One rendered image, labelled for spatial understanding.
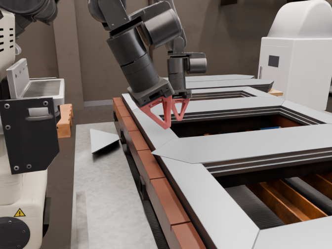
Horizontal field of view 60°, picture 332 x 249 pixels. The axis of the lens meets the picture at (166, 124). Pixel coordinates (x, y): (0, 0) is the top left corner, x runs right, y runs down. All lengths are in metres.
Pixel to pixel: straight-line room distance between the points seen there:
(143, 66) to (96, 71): 4.13
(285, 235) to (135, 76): 0.37
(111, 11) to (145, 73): 0.12
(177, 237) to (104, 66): 4.21
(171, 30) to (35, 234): 0.56
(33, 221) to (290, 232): 0.55
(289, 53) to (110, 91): 2.64
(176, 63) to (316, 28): 3.48
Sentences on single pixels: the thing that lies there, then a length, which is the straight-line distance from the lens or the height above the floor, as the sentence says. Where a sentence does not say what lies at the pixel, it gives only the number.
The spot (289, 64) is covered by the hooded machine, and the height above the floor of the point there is 0.73.
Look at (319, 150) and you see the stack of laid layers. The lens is 0.94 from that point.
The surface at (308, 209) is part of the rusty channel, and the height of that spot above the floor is 0.70.
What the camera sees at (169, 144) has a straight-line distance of 0.85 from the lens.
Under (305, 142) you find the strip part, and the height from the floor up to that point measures 0.85.
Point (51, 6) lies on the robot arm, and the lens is 0.91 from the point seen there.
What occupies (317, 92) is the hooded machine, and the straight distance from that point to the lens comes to 4.46.
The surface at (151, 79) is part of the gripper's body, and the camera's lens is 0.53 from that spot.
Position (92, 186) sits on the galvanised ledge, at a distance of 1.01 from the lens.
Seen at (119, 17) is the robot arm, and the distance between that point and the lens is 0.50.
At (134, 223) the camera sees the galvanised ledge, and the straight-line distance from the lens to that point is 0.83.
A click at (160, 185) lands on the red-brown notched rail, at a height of 0.83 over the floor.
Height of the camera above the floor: 1.18
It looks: 19 degrees down
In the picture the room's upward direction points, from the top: straight up
